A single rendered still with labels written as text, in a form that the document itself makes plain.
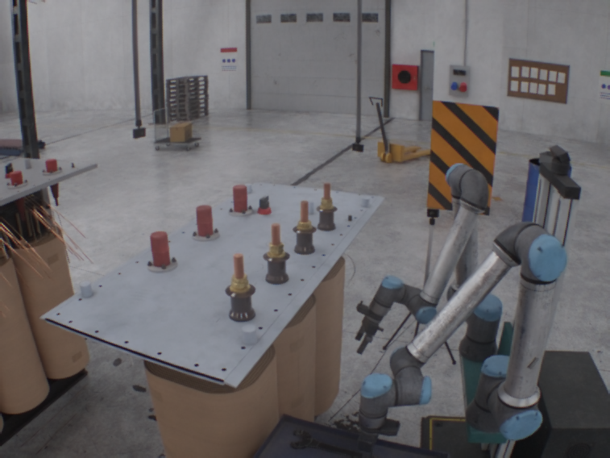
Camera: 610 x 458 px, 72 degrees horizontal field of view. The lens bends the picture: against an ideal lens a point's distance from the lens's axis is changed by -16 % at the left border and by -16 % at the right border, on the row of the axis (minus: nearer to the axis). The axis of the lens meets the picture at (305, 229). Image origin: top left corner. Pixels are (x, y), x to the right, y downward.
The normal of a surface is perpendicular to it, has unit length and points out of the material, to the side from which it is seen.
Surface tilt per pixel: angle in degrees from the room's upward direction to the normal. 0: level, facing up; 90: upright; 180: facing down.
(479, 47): 90
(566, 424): 0
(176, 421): 90
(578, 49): 90
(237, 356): 0
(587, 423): 0
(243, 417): 90
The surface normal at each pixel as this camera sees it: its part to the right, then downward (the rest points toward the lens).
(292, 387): 0.54, 0.31
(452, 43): -0.36, 0.34
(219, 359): 0.00, -0.93
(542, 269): 0.03, 0.24
